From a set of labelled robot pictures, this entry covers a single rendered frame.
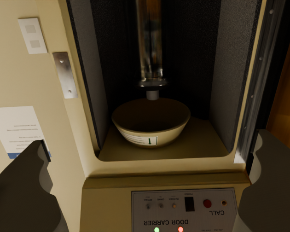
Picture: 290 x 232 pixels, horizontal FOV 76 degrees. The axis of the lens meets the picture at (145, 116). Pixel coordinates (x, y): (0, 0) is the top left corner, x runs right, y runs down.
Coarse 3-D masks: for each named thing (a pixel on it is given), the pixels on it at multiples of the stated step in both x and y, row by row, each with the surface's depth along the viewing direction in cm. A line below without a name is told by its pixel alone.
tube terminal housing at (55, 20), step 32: (64, 0) 26; (64, 32) 26; (256, 32) 25; (160, 128) 50; (192, 128) 45; (96, 160) 36; (128, 160) 36; (160, 160) 36; (192, 160) 36; (224, 160) 36
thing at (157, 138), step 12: (120, 108) 46; (132, 108) 48; (144, 108) 50; (156, 108) 49; (168, 108) 48; (180, 108) 45; (120, 120) 44; (132, 120) 48; (144, 120) 50; (156, 120) 50; (168, 120) 48; (180, 120) 44; (120, 132) 40; (132, 132) 35; (144, 132) 35; (156, 132) 34; (168, 132) 35; (180, 132) 39; (132, 144) 40; (144, 144) 38; (156, 144) 37; (168, 144) 39
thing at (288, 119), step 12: (288, 48) 22; (288, 60) 22; (288, 72) 23; (288, 84) 23; (276, 96) 25; (288, 96) 23; (276, 108) 25; (288, 108) 23; (276, 120) 25; (288, 120) 23; (276, 132) 26; (288, 132) 24; (288, 144) 24
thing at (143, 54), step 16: (128, 0) 30; (144, 0) 29; (160, 0) 29; (128, 16) 31; (144, 16) 30; (160, 16) 30; (128, 32) 33; (144, 32) 31; (160, 32) 31; (128, 48) 34; (144, 48) 32; (160, 48) 32; (144, 64) 33; (160, 64) 33; (144, 80) 34; (160, 80) 34; (176, 80) 37
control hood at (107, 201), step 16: (160, 176) 37; (176, 176) 37; (192, 176) 37; (208, 176) 36; (224, 176) 36; (240, 176) 36; (96, 192) 35; (112, 192) 35; (128, 192) 35; (240, 192) 34; (96, 208) 35; (112, 208) 34; (128, 208) 34; (80, 224) 34; (96, 224) 34; (112, 224) 34; (128, 224) 34
